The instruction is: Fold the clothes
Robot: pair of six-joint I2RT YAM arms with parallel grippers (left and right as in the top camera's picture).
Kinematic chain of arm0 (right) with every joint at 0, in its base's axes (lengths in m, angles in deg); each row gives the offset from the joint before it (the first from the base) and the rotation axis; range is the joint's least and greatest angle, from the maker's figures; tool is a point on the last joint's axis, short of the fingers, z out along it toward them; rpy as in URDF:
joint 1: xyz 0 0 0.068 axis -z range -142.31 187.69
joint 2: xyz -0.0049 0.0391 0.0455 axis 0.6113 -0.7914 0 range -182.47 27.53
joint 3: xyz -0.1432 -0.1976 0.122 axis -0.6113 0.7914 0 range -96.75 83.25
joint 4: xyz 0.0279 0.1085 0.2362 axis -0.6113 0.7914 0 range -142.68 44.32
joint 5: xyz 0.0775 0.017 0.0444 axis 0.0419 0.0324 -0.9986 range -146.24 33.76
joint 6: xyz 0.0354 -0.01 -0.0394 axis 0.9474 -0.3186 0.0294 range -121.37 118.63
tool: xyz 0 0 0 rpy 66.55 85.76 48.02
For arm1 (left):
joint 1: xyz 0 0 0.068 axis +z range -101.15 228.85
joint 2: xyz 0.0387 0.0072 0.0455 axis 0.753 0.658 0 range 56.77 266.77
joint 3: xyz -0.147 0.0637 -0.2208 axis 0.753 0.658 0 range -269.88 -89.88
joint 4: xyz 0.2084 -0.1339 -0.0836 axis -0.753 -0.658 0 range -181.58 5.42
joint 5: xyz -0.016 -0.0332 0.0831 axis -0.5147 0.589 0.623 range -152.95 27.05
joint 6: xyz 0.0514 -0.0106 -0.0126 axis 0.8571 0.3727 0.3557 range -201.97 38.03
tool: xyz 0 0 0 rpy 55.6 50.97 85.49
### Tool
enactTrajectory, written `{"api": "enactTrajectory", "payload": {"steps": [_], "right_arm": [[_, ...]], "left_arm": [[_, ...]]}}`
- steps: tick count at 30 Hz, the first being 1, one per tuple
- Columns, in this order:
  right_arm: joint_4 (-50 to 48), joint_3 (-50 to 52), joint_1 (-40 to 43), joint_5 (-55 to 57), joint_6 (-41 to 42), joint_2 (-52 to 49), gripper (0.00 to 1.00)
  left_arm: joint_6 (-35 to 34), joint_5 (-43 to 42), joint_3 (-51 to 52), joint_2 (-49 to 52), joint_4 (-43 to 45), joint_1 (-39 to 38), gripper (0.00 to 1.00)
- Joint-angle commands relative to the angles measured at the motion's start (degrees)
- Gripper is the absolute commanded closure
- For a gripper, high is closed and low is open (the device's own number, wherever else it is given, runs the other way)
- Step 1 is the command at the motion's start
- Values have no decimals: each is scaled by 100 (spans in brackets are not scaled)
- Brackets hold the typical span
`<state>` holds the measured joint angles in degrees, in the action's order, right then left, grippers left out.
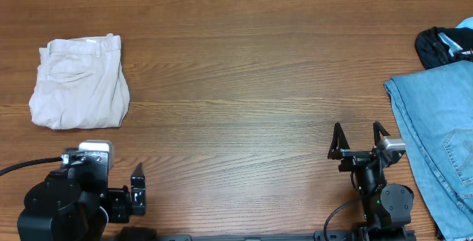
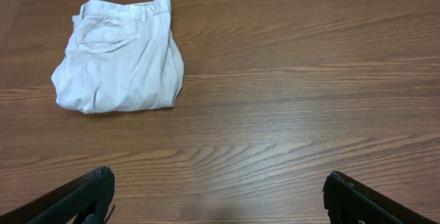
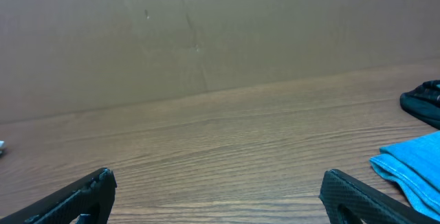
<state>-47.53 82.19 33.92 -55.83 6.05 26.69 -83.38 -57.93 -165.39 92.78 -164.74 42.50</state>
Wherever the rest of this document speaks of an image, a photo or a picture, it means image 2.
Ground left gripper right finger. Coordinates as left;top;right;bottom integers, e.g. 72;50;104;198
322;171;437;224

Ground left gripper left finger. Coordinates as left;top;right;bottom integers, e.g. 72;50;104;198
1;166;115;224

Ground beige khaki shorts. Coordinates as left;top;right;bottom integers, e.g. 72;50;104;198
51;0;184;114

